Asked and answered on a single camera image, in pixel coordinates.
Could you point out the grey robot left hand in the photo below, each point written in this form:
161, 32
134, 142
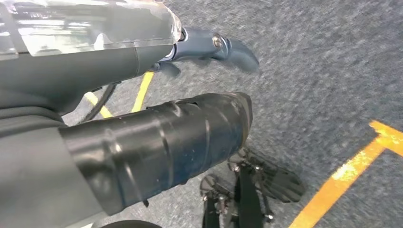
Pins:
78, 59

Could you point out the robot left leg black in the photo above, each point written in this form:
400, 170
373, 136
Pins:
157, 148

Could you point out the robot left foot black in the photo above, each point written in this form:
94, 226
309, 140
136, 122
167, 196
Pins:
277, 185

